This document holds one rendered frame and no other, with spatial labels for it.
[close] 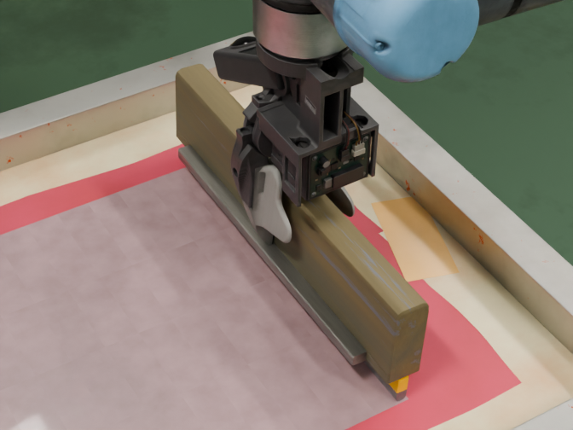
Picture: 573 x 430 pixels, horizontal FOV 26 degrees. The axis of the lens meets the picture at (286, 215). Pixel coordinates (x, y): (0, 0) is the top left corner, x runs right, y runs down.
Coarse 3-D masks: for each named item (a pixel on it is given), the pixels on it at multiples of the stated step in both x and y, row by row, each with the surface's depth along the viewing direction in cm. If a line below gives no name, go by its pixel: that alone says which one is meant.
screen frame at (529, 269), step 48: (96, 96) 120; (144, 96) 121; (384, 96) 120; (0, 144) 115; (48, 144) 118; (384, 144) 115; (432, 144) 114; (432, 192) 111; (480, 192) 109; (480, 240) 106; (528, 240) 104; (528, 288) 102
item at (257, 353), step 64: (384, 256) 108; (192, 320) 103; (256, 320) 103; (448, 320) 103; (64, 384) 97; (128, 384) 97; (192, 384) 97; (256, 384) 97; (320, 384) 97; (448, 384) 97; (512, 384) 97
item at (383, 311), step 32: (192, 96) 110; (224, 96) 109; (192, 128) 113; (224, 128) 106; (224, 160) 108; (320, 224) 97; (352, 224) 97; (288, 256) 103; (320, 256) 97; (352, 256) 94; (320, 288) 99; (352, 288) 94; (384, 288) 91; (352, 320) 96; (384, 320) 91; (416, 320) 91; (384, 352) 93; (416, 352) 93
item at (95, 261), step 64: (64, 192) 115; (128, 192) 115; (192, 192) 115; (0, 256) 108; (64, 256) 108; (128, 256) 108; (192, 256) 108; (256, 256) 108; (0, 320) 103; (64, 320) 103; (128, 320) 103; (0, 384) 97
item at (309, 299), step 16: (192, 160) 112; (208, 176) 111; (208, 192) 110; (224, 192) 109; (224, 208) 108; (240, 208) 108; (240, 224) 106; (256, 240) 105; (272, 256) 103; (288, 272) 102; (288, 288) 101; (304, 288) 100; (304, 304) 100; (320, 304) 99; (320, 320) 98; (336, 320) 98; (336, 336) 96; (352, 336) 96; (352, 352) 95
